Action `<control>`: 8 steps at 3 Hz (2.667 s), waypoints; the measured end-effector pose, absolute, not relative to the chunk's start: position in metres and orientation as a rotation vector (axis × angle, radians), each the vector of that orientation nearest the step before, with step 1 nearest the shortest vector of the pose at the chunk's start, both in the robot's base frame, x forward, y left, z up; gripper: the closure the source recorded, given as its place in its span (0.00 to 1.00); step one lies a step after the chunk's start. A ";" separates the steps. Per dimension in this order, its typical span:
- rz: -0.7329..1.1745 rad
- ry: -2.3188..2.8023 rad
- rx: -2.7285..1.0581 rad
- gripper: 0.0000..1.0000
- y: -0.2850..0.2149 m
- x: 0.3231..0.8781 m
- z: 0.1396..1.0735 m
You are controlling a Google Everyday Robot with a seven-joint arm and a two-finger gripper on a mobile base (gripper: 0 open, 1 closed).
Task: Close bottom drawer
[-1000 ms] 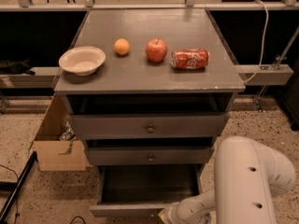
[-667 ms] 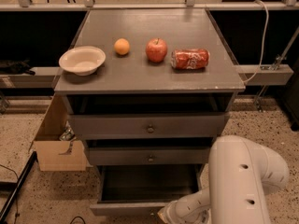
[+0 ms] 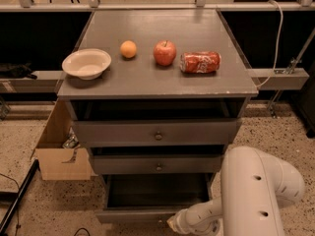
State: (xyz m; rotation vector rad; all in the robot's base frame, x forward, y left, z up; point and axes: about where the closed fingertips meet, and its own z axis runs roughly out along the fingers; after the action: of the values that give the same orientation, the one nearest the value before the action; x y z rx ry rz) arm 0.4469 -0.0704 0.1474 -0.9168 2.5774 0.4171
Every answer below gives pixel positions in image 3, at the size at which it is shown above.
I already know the cardboard box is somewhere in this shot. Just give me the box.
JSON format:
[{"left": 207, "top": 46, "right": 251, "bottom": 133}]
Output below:
[{"left": 34, "top": 101, "right": 95, "bottom": 181}]

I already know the grey bottom drawer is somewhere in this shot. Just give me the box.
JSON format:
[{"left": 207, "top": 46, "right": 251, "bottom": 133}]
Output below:
[{"left": 95, "top": 173, "right": 215, "bottom": 223}]

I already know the grey wooden drawer cabinet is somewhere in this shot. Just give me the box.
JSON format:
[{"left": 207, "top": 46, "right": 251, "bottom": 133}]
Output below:
[{"left": 57, "top": 8, "right": 259, "bottom": 182}]

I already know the black cloth on ledge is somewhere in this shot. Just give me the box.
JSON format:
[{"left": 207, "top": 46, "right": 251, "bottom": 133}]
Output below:
[{"left": 0, "top": 63, "right": 37, "bottom": 80}]

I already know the black bar on floor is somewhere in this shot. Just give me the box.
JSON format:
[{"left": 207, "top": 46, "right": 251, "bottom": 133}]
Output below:
[{"left": 0, "top": 159, "right": 39, "bottom": 236}]

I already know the red apple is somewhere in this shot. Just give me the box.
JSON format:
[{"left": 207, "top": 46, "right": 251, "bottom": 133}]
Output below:
[{"left": 154, "top": 40, "right": 177, "bottom": 66}]

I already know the white hanging cable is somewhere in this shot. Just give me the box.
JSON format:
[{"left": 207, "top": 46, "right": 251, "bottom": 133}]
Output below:
[{"left": 256, "top": 0, "right": 284, "bottom": 90}]

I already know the crushed red soda can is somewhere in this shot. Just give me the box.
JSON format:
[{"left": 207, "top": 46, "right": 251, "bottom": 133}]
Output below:
[{"left": 180, "top": 51, "right": 221, "bottom": 74}]

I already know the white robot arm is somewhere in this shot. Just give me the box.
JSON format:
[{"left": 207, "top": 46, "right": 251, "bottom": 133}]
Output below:
[{"left": 167, "top": 147, "right": 305, "bottom": 236}]

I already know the orange fruit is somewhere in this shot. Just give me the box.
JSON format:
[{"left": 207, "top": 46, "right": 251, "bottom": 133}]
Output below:
[{"left": 120, "top": 40, "right": 137, "bottom": 58}]

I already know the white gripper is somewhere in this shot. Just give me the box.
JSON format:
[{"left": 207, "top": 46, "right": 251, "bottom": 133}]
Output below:
[{"left": 167, "top": 208, "right": 194, "bottom": 235}]

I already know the black floor cable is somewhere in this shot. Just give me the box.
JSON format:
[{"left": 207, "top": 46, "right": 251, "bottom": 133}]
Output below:
[{"left": 72, "top": 227, "right": 92, "bottom": 236}]

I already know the white bowl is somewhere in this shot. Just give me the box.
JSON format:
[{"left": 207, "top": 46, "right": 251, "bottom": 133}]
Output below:
[{"left": 62, "top": 48, "right": 111, "bottom": 80}]

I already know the grey top drawer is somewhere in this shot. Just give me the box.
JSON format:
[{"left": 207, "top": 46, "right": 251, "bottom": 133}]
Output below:
[{"left": 73, "top": 119, "right": 240, "bottom": 148}]

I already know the grey middle drawer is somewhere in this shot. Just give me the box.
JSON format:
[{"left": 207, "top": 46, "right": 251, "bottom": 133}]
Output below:
[{"left": 90, "top": 154, "right": 221, "bottom": 174}]

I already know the grey drawer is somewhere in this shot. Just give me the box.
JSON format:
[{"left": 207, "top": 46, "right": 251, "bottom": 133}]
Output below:
[
  {"left": 90, "top": 154, "right": 221, "bottom": 174},
  {"left": 95, "top": 173, "right": 215, "bottom": 223},
  {"left": 73, "top": 119, "right": 240, "bottom": 148}
]

